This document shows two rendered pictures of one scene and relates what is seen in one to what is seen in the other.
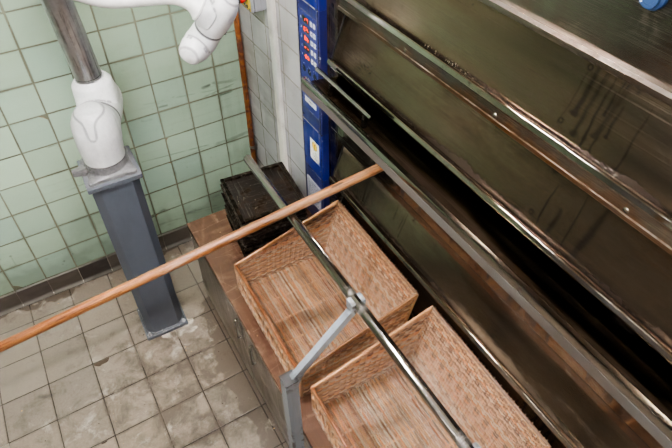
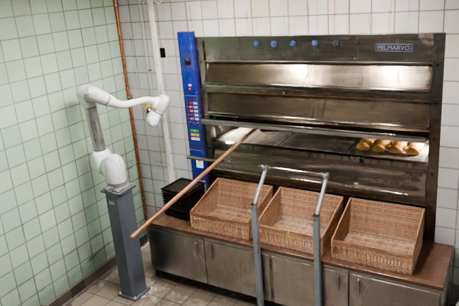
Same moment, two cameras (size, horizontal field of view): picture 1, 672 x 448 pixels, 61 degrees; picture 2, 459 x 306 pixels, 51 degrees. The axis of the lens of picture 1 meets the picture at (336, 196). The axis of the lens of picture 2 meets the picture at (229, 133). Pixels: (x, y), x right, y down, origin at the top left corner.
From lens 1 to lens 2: 266 cm
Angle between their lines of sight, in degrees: 35
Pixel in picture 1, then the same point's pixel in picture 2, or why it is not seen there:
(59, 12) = (95, 117)
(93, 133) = (119, 164)
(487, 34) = (274, 71)
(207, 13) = (161, 103)
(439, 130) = (265, 110)
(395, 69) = (239, 100)
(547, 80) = (296, 74)
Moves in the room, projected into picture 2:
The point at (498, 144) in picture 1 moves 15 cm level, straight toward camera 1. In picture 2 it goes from (287, 102) to (292, 106)
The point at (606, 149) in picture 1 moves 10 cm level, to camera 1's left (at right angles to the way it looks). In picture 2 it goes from (318, 81) to (308, 83)
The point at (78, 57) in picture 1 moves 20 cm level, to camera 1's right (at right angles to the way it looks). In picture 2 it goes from (100, 138) to (124, 132)
